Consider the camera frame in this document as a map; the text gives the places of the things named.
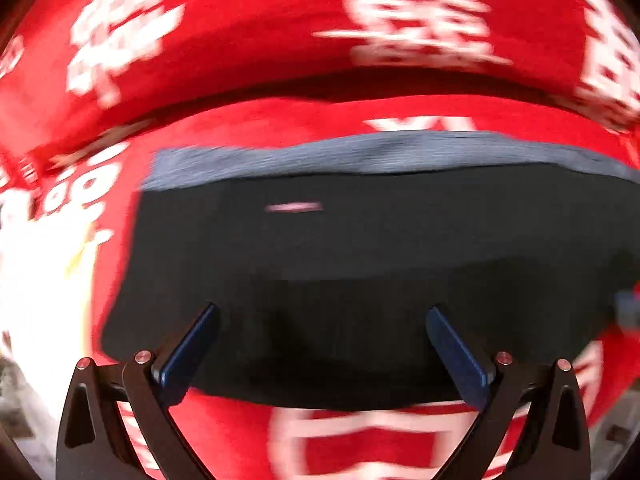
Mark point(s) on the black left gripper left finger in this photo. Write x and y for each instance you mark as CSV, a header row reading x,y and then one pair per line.
x,y
93,442

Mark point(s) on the black pants grey waistband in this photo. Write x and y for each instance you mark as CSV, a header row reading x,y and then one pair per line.
x,y
324,258

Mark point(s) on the red sofa seat cover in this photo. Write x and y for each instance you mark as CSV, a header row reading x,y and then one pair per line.
x,y
260,442

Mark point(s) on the red sofa back cushion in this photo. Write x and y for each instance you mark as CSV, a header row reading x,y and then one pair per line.
x,y
76,68

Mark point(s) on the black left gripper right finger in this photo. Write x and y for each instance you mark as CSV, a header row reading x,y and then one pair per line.
x,y
554,442

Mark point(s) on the white cream cloth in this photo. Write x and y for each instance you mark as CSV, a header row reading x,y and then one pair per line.
x,y
46,284

